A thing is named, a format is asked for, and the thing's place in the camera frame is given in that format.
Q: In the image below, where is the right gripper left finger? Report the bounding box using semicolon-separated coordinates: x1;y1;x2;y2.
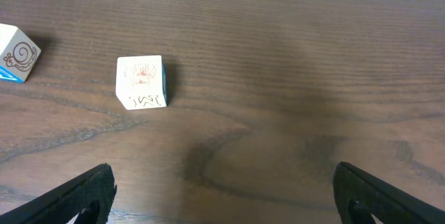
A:
1;163;117;224

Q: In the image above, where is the wooden block red drawing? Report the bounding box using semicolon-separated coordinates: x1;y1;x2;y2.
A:
115;55;168;111

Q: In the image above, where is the wooden block blue edge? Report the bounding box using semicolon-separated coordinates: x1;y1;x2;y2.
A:
0;24;41;83

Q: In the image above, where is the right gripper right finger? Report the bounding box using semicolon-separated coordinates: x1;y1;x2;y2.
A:
332;162;444;224

